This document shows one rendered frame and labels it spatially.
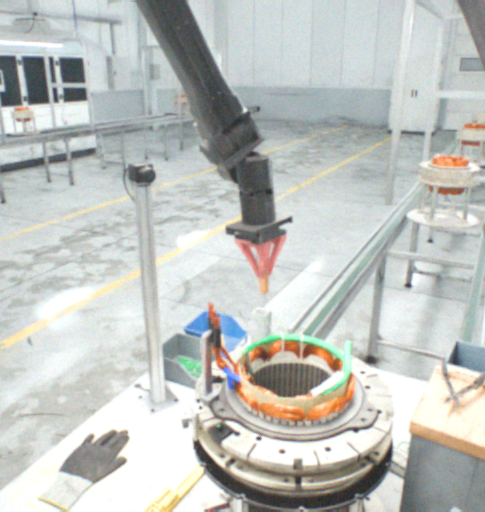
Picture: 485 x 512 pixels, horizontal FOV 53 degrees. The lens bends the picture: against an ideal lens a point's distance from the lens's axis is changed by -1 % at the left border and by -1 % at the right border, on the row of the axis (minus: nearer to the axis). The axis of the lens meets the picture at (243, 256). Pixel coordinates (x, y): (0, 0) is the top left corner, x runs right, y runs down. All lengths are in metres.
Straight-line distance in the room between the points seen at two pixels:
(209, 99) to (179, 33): 0.10
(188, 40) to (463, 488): 0.77
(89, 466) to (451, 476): 0.71
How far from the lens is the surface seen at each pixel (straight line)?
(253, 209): 0.78
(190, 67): 0.67
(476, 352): 1.12
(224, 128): 0.75
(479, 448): 0.86
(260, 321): 0.87
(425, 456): 0.90
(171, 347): 1.48
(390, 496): 1.14
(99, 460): 1.18
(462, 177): 2.86
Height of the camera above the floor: 1.58
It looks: 21 degrees down
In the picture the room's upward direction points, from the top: straight up
